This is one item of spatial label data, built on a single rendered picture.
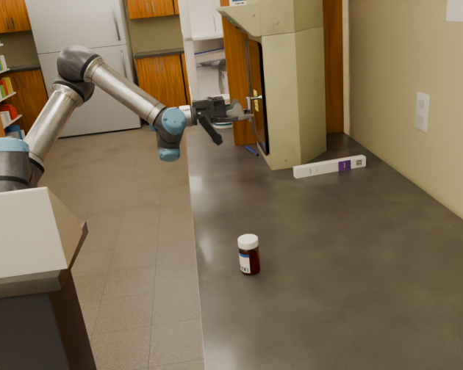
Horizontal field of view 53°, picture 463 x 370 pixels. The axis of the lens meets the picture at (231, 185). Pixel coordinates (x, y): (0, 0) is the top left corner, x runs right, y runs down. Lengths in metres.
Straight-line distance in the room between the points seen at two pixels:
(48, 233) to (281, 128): 0.86
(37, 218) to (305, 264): 0.65
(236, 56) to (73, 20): 4.76
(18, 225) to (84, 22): 5.45
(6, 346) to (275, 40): 1.22
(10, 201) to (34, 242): 0.12
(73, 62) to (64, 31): 5.03
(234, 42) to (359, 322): 1.32
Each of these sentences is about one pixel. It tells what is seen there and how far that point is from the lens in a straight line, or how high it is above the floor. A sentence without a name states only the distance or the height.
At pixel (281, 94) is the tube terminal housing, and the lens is 1.64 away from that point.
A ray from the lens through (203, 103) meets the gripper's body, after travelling 1.64.
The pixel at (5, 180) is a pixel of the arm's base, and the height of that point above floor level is 1.15.
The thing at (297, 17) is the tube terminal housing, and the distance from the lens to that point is 1.64.
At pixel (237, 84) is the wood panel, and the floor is 1.20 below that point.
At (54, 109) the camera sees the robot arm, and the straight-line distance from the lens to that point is 1.63.
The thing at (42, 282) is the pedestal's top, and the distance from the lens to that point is 1.26.
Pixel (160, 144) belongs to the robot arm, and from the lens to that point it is 1.58.
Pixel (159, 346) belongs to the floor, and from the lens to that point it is 2.43.
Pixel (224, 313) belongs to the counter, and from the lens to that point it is 0.98.
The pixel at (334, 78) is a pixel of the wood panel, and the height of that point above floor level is 1.18.
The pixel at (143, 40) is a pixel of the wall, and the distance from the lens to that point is 7.17.
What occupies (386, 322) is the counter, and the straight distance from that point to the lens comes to 0.95.
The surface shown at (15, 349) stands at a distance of 1.49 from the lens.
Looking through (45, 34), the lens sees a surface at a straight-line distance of 6.67.
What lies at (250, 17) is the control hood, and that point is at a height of 1.47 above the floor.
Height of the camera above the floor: 1.52
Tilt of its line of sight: 21 degrees down
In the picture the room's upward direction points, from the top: 6 degrees counter-clockwise
